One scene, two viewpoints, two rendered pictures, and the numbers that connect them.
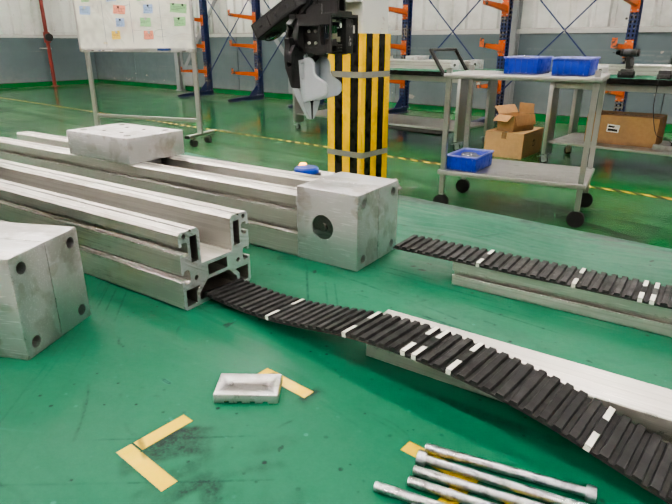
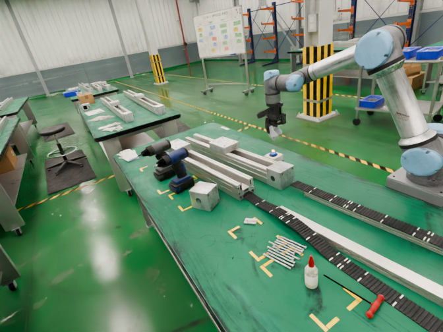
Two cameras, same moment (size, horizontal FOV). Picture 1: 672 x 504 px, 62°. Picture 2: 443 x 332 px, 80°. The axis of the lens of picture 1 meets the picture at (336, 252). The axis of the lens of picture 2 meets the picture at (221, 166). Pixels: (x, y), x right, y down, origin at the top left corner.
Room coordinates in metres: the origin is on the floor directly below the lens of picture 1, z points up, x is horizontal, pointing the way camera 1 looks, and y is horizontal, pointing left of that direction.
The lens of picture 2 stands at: (-0.46, -0.19, 1.50)
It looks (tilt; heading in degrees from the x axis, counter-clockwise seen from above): 27 degrees down; 23
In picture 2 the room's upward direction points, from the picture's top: 10 degrees counter-clockwise
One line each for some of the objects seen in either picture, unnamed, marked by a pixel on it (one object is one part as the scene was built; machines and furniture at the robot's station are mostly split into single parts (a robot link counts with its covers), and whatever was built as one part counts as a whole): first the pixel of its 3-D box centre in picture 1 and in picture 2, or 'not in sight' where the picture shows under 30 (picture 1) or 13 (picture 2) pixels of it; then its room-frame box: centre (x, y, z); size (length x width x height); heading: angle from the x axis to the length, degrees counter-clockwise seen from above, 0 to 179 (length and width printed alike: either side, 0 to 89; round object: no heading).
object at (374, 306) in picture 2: not in sight; (349, 290); (0.11, -0.28, 0.79); 0.16 x 0.08 x 0.02; 58
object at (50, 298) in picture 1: (16, 280); (206, 194); (0.49, 0.31, 0.83); 0.11 x 0.10 x 0.10; 168
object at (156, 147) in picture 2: not in sight; (157, 162); (0.70, 0.68, 0.89); 0.20 x 0.08 x 0.22; 148
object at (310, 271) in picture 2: not in sight; (311, 270); (0.12, -0.18, 0.84); 0.04 x 0.04 x 0.12
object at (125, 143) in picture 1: (127, 150); (224, 146); (0.94, 0.35, 0.87); 0.16 x 0.11 x 0.07; 56
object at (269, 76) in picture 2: not in sight; (272, 82); (0.89, 0.03, 1.24); 0.09 x 0.08 x 0.11; 61
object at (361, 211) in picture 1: (353, 216); (281, 174); (0.70, -0.02, 0.83); 0.12 x 0.09 x 0.10; 146
